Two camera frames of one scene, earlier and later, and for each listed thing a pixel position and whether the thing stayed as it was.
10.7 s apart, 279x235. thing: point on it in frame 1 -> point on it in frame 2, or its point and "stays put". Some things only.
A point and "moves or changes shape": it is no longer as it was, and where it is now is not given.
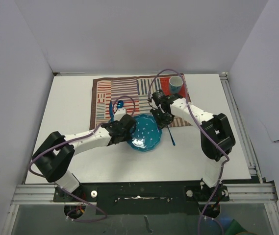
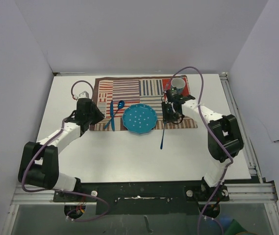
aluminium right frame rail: [255, 173] stays put
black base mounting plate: [143, 198] stays put
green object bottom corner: [235, 228] stays put
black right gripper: [161, 124] -> [166, 118]
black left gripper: [127, 137] -> [99, 116]
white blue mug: [175, 82] moves or changes shape
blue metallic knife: [112, 115] stays put
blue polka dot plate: [147, 134] moves or changes shape
